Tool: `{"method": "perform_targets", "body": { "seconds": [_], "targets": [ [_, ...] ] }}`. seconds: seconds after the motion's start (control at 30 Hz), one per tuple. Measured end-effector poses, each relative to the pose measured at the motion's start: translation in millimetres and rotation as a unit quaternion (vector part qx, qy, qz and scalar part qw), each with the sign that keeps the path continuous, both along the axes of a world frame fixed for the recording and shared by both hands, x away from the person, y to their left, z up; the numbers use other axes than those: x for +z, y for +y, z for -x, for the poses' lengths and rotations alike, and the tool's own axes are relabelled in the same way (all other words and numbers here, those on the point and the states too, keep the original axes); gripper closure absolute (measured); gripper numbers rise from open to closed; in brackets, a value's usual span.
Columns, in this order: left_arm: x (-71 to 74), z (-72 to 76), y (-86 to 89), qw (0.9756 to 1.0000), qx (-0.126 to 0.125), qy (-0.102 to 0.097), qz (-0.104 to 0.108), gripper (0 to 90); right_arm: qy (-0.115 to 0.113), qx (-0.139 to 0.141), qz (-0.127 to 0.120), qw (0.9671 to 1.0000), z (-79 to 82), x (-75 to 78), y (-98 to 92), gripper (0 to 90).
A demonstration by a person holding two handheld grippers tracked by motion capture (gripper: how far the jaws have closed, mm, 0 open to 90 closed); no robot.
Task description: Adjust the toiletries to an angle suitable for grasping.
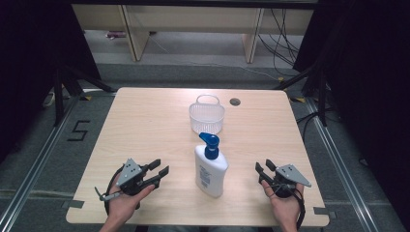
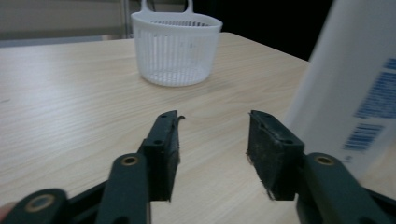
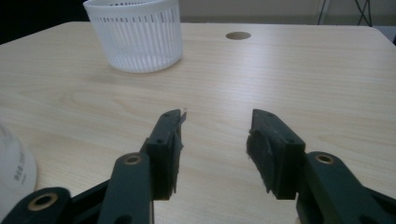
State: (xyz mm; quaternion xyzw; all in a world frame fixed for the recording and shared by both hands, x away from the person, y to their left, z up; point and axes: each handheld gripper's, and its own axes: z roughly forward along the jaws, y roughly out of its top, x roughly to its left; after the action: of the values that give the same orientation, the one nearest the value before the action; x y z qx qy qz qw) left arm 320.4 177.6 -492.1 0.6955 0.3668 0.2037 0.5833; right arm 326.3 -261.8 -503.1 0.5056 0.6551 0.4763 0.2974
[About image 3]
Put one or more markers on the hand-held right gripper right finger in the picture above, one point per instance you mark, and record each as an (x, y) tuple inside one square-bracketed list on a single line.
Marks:
[(277, 155)]

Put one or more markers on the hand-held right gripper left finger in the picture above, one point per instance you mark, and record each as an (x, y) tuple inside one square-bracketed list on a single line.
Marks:
[(163, 155)]

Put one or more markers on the white slotted plastic basket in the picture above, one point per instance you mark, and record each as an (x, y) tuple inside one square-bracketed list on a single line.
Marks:
[(137, 34)]

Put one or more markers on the white plastic bag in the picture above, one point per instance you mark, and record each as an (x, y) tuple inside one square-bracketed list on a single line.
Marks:
[(14, 174)]

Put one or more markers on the black metal stand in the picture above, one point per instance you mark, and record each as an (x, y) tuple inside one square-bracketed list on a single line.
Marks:
[(358, 11)]

